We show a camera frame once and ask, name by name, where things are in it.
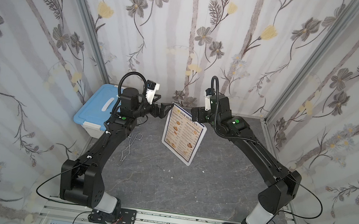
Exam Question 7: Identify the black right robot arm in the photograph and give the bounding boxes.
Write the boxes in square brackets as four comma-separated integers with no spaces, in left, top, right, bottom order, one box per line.
[191,76,302,224]

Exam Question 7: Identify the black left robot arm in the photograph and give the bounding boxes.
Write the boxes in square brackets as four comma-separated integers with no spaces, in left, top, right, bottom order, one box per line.
[59,71,173,224]

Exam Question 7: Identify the laminated dim sum menu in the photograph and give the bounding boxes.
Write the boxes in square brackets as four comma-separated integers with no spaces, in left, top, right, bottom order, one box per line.
[161,101,211,162]

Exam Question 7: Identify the metal wire tongs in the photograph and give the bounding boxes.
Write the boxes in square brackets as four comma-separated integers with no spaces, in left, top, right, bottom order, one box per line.
[119,133,143,166]

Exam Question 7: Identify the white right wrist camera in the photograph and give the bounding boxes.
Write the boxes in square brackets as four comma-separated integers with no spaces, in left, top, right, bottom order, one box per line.
[204,88,214,111]

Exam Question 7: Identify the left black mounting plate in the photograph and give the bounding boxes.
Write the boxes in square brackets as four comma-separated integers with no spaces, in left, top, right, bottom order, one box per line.
[117,208,137,224]

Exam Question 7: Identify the blue lidded storage box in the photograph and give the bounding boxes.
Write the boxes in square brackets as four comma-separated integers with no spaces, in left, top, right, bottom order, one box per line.
[73,84,118,139]

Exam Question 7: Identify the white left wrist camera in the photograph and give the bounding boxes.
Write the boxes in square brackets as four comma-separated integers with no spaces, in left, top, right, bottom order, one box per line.
[145,80,160,104]

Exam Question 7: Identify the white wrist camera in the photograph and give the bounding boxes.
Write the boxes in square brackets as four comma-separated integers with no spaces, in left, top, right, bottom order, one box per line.
[204,88,214,111]
[145,80,160,104]

